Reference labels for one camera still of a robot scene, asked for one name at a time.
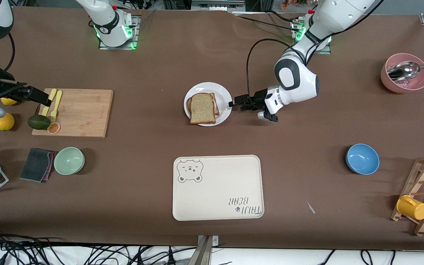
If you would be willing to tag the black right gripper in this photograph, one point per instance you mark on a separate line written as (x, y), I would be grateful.
(3, 89)

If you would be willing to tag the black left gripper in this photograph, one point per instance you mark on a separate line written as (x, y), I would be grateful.
(258, 98)

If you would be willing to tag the brown bread slice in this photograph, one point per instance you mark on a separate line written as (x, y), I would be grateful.
(216, 108)
(201, 108)

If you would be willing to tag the white round plate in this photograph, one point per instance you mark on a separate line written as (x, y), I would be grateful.
(204, 87)

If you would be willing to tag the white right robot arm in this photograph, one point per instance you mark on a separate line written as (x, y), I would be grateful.
(105, 18)

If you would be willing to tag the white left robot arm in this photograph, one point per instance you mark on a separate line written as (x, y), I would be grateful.
(296, 77)

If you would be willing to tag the yellow plastic knife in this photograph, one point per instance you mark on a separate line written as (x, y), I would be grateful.
(53, 92)

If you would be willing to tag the yellow plastic fork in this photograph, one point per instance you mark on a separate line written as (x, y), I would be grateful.
(56, 103)

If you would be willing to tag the green avocado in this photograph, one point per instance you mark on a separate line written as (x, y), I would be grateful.
(39, 122)

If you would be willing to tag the yellow lemon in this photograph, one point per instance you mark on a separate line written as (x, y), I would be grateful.
(9, 101)

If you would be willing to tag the dried orange slice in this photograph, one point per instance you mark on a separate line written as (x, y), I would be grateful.
(53, 128)

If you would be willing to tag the wooden cutting board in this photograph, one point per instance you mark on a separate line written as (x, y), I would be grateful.
(79, 110)

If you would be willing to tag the lower lemon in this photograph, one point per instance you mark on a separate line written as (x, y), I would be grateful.
(4, 122)

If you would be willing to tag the grey folded cloth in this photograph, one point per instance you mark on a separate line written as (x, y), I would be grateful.
(35, 165)

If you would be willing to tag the pale green bowl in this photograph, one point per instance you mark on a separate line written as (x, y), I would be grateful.
(69, 161)

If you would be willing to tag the beige bear print tray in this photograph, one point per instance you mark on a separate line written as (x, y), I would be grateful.
(219, 184)

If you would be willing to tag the small white paper scrap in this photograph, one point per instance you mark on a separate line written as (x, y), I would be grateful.
(311, 208)

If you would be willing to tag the blue bowl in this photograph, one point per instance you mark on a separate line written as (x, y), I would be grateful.
(363, 159)

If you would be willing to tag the pink bowl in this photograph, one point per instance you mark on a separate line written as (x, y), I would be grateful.
(405, 86)

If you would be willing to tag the metal spoon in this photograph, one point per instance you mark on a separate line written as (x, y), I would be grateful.
(403, 70)

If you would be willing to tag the wooden mug rack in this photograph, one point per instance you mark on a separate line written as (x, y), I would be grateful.
(419, 180)

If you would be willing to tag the yellow mug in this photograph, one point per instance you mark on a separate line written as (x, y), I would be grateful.
(414, 209)

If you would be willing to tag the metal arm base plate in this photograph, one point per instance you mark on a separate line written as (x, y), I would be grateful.
(137, 33)
(326, 52)

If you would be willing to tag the grey metal frame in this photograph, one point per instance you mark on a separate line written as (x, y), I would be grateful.
(215, 5)

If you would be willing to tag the metal clamp bracket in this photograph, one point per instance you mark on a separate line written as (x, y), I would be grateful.
(206, 243)

